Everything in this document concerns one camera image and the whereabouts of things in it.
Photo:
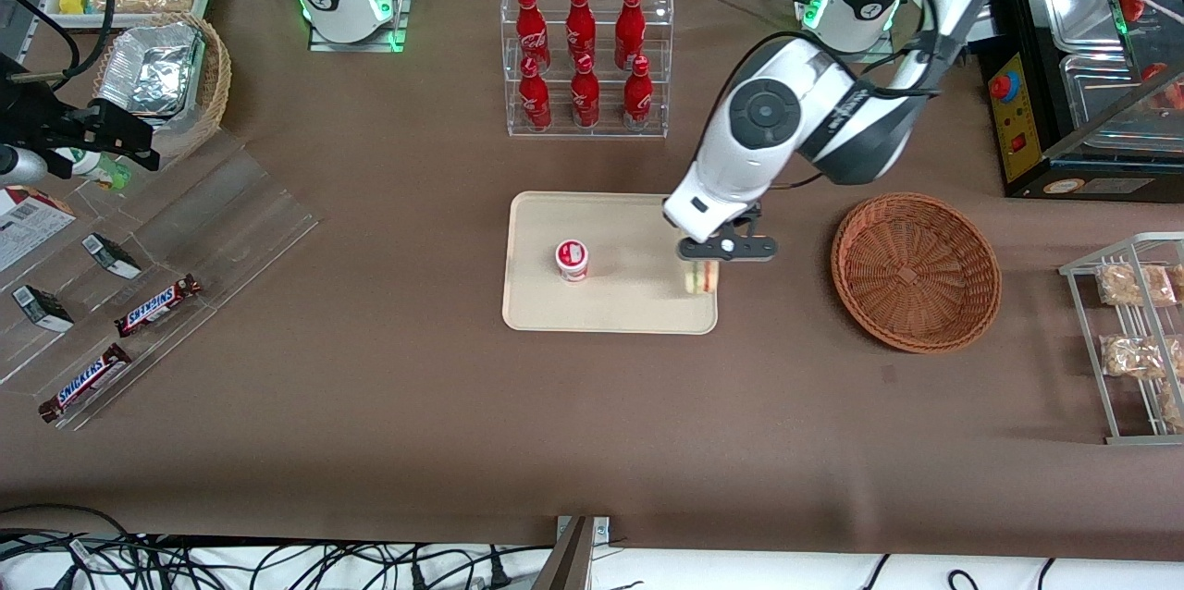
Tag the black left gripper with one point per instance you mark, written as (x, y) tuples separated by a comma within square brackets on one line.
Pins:
[(747, 215)]

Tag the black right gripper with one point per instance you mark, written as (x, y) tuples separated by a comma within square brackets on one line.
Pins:
[(35, 120)]

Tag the triangle sandwich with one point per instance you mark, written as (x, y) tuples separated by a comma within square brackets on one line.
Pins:
[(702, 278)]

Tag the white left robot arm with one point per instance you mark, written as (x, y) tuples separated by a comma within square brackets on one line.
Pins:
[(768, 109)]

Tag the tan wicker basket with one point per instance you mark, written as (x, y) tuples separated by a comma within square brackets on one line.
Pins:
[(215, 81)]

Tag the beige plastic tray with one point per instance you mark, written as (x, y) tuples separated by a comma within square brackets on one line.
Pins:
[(629, 294)]

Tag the brown round wicker basket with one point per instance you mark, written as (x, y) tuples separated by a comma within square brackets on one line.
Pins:
[(911, 276)]

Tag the green white small bottle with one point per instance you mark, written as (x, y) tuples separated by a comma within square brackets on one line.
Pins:
[(97, 169)]

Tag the silver foil packet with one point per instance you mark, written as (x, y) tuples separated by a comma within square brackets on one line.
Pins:
[(153, 67)]

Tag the small black white box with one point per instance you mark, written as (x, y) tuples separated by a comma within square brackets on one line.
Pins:
[(42, 308), (111, 255)]

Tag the white barcode carton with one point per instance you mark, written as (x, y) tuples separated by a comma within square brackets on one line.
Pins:
[(23, 225)]

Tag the clear acrylic display stand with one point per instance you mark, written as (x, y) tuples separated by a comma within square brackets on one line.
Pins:
[(231, 220)]

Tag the red cola bottle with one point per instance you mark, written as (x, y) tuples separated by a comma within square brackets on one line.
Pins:
[(535, 100), (630, 21), (585, 98), (637, 100), (580, 21), (530, 21)]

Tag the brown Snickers bar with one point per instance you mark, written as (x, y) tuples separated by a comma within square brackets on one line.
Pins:
[(85, 384), (157, 305)]

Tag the red white yogurt cup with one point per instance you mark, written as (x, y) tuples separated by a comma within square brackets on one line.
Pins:
[(572, 259)]

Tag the clear acrylic bottle rack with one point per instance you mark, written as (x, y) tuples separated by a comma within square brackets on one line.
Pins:
[(666, 54)]

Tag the brown table cover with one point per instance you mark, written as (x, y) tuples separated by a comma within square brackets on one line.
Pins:
[(592, 442)]

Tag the red round knob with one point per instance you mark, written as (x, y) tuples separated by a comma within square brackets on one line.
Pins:
[(1004, 87)]

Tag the black yellow food warmer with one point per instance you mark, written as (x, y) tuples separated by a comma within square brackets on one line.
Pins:
[(1027, 137)]

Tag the steel warmer pan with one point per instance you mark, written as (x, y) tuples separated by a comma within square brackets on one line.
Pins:
[(1078, 7), (1101, 95)]

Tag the clear bag of snacks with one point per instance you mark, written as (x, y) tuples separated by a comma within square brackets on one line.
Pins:
[(1133, 357), (1136, 285), (1173, 405)]

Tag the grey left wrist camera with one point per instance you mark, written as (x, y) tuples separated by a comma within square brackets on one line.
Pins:
[(726, 248)]

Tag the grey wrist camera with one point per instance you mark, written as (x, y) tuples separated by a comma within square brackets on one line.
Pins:
[(726, 248), (18, 166)]

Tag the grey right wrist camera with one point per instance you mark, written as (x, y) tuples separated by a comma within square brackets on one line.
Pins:
[(18, 166)]

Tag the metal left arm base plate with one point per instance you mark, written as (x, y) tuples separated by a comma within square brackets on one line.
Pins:
[(814, 17)]

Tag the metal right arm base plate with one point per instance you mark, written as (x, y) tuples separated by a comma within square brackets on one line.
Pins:
[(400, 7)]

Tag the metal table bracket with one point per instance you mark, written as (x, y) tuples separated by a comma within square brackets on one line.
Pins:
[(573, 553)]

